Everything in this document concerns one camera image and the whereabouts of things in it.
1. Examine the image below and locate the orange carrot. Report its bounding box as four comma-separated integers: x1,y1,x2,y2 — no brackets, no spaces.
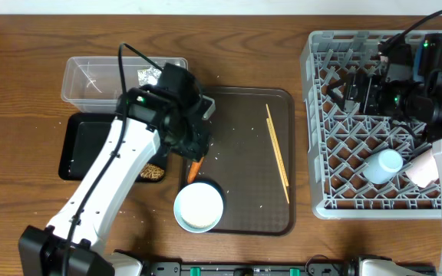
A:
187,157,204,184

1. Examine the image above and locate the brown patterned food piece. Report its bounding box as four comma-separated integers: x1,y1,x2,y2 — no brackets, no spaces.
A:
139,163,165,182

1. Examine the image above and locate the green foil snack wrapper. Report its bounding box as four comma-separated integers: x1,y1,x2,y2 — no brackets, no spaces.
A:
137,67,161,86

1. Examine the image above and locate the light blue rice bowl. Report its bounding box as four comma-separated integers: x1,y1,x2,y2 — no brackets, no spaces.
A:
173,182,224,234

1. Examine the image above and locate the blue cup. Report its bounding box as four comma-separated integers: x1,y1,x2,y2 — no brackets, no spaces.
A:
362,149,404,185

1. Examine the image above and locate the pink cup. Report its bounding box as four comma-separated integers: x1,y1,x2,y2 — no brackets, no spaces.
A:
405,149,439,188

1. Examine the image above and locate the blue plate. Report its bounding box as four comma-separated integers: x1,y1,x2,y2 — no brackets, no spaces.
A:
412,44,424,82

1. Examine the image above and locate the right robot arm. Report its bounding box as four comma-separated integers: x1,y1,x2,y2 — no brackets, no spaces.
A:
326,33,442,274

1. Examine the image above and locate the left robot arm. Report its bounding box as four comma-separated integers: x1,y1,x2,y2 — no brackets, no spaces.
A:
18,64,214,275

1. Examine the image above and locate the grey dishwasher rack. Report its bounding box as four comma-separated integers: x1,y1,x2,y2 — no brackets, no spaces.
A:
300,31,442,219

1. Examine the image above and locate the brown serving tray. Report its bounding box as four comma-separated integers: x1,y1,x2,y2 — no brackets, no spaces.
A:
197,87,296,236

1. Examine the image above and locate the wooden chopstick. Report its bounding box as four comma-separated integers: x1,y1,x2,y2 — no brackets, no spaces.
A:
266,104,289,188
266,118,290,204

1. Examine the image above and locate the black rectangular tray bin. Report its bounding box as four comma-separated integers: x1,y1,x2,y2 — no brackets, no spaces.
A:
58,112,171,183

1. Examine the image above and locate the clear plastic bin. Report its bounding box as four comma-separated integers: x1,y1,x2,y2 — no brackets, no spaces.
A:
60,56,190,116

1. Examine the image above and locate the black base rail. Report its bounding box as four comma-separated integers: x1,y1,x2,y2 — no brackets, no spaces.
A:
105,251,437,276

